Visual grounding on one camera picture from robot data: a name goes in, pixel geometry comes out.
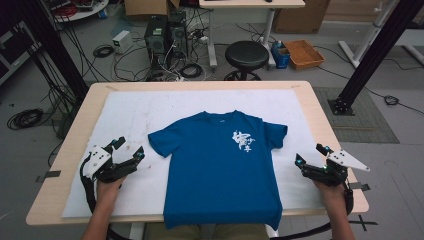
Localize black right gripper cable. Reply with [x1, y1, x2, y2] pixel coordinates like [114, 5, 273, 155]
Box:
[269, 181, 355, 240]

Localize blue box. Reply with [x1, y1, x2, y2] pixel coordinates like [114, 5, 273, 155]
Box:
[270, 40, 291, 70]

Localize black metal frame post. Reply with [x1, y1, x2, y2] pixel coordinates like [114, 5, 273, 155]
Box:
[13, 0, 90, 103]
[327, 0, 424, 116]

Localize white box device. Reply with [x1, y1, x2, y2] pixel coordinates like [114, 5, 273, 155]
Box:
[111, 29, 134, 55]

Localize person's left hand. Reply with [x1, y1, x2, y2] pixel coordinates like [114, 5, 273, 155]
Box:
[95, 177, 127, 204]

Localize black tape strip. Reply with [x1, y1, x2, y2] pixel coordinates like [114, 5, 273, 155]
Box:
[348, 182, 371, 192]
[34, 169, 62, 184]

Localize blue t-shirt with white print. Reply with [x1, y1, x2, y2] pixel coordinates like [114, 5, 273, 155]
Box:
[147, 109, 289, 231]

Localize person's khaki trousers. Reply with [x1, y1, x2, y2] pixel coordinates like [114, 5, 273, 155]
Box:
[143, 222, 271, 240]

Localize black tape cross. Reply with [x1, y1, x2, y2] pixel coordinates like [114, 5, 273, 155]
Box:
[348, 214, 379, 232]

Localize large cardboard box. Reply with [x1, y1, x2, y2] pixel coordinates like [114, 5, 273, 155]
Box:
[273, 0, 332, 35]

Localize large coiled black cable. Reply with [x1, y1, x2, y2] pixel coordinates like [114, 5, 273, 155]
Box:
[6, 107, 45, 131]

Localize black computer tower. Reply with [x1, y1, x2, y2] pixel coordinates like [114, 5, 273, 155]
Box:
[144, 15, 170, 80]
[167, 11, 189, 60]

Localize round white table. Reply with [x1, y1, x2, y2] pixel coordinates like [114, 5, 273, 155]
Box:
[43, 0, 110, 23]

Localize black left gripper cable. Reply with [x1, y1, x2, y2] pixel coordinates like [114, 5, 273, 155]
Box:
[79, 152, 98, 214]

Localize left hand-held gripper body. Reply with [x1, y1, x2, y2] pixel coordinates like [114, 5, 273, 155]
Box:
[82, 143, 127, 184]

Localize grey shelf unit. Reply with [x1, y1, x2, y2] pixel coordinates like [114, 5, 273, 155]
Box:
[0, 20, 42, 85]

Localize black round stool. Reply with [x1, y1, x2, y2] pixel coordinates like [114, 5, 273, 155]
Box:
[223, 40, 270, 82]

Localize grey floor mat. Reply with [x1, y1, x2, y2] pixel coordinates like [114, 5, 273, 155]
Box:
[313, 86, 401, 145]

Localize white table mat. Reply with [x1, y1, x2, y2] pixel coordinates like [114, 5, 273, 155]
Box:
[61, 89, 329, 219]

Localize small coiled black cable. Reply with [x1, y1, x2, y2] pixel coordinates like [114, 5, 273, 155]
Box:
[383, 94, 401, 107]

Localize white metal stand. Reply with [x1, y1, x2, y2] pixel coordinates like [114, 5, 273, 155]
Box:
[338, 0, 424, 69]

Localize white desk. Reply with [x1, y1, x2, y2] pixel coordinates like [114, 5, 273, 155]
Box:
[198, 0, 306, 70]

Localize brown tray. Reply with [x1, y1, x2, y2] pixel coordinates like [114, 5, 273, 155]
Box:
[283, 39, 326, 71]

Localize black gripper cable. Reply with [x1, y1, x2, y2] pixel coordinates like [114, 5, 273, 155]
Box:
[79, 152, 98, 214]
[269, 181, 355, 240]

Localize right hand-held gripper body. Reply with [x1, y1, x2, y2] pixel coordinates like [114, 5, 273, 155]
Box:
[324, 149, 371, 187]

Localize person's right hand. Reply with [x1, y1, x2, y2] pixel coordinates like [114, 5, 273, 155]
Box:
[313, 181, 348, 206]

